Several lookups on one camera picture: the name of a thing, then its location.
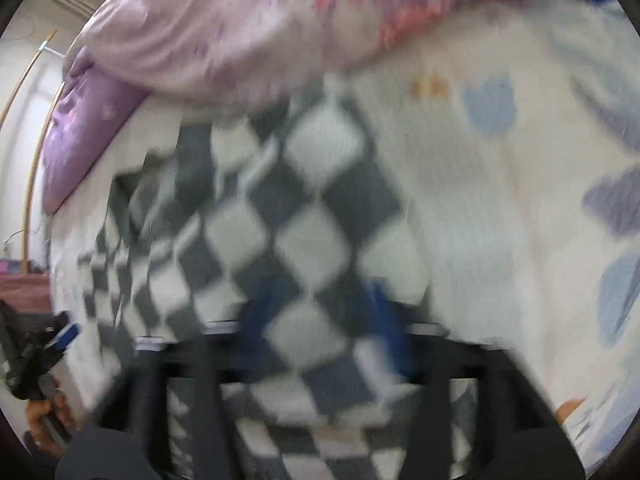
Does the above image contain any white bed sheet with coloured prints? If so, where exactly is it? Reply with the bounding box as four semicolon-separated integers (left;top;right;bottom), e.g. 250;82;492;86
47;0;640;478

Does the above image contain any person's left hand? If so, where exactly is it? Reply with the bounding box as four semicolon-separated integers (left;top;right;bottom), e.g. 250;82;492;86
24;389;77;457

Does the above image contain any curved wooden pole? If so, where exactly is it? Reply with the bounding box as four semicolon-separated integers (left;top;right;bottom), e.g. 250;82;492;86
0;30;58;131
22;80;68;273

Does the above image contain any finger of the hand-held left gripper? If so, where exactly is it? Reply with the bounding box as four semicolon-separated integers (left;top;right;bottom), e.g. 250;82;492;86
44;311;83;358

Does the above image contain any black and white checkered garment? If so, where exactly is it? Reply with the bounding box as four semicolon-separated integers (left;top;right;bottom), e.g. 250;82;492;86
77;87;481;480

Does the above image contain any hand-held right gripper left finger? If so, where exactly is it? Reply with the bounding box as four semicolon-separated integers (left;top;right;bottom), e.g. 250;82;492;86
98;284;290;480

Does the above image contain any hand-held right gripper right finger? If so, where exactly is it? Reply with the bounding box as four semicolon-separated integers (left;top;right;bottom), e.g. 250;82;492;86
363;282;557;480

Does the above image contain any purple pillow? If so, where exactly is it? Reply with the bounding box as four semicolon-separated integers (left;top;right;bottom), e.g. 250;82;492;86
41;47;151;216

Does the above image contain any pink floral quilt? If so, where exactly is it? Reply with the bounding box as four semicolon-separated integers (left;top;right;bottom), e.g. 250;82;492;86
62;0;566;111

